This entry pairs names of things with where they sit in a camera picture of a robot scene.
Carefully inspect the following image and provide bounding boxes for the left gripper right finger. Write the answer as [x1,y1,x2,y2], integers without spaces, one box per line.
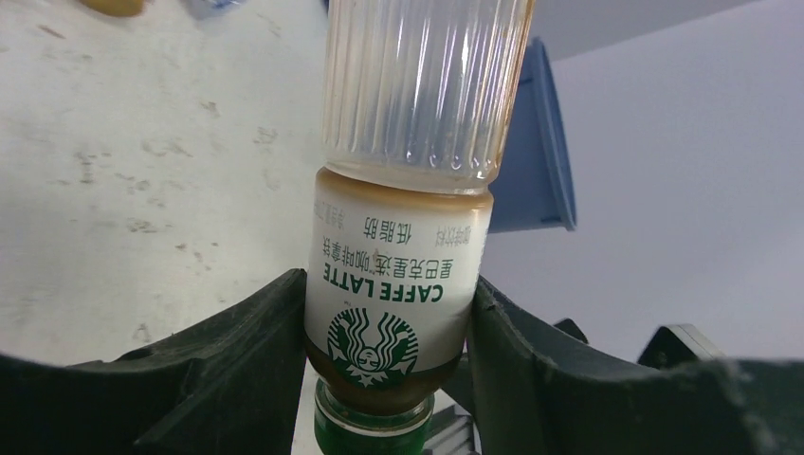
[468,281,803,454]

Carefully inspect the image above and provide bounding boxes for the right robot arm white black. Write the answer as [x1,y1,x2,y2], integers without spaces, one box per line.
[534,318,724,379]

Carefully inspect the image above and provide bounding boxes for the orange juice bottle gold cap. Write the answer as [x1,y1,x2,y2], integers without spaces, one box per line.
[80,0,145,18]

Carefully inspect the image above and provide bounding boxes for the green cap tea bottle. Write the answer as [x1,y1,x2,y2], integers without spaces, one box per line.
[304,1,534,454]

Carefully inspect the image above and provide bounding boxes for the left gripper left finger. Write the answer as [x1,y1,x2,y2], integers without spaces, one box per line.
[1,269,306,454]

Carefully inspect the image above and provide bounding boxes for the blue plastic bin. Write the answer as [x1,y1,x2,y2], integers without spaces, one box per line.
[489,37,577,233]

